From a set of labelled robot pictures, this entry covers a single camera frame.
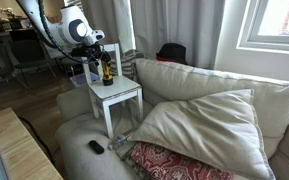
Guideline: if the grey curtain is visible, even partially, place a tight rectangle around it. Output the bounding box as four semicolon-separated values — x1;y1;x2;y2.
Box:
81;0;225;69

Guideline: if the large beige pillow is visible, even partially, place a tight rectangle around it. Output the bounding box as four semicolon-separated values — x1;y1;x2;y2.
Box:
129;89;275;180

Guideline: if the black office chair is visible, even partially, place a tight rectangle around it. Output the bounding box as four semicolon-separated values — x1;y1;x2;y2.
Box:
10;29;56;82

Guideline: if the light wooden table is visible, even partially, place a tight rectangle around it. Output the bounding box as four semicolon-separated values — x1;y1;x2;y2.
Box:
0;108;64;180

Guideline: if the small white wooden chair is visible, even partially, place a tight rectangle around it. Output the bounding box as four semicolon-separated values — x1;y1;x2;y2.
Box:
83;43;143;138

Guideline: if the red patterned cushion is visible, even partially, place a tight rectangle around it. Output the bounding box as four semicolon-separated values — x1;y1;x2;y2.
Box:
130;142;234;180

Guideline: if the beige sofa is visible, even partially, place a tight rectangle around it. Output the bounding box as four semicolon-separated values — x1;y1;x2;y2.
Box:
56;59;289;180

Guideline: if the white window frame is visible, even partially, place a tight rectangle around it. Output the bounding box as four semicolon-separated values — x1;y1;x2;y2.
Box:
237;0;289;54

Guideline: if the blue plastic bin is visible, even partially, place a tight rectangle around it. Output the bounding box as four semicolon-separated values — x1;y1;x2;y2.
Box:
70;72;98;88

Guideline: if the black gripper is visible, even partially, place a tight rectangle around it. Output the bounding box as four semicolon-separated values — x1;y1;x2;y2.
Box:
71;44;111;66

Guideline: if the clear plastic water bottle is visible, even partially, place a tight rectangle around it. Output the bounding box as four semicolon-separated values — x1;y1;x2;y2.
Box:
107;131;133;150

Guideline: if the black hat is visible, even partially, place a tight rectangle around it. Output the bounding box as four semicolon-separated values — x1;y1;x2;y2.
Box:
156;43;187;65

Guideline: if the grey white patterned blanket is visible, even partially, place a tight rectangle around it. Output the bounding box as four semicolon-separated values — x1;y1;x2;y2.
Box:
121;49;145;80

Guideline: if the black remote control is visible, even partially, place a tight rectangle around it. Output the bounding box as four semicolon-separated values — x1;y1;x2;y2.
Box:
89;140;104;154

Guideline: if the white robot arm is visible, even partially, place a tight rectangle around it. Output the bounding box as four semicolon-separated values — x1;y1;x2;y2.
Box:
16;0;111;65

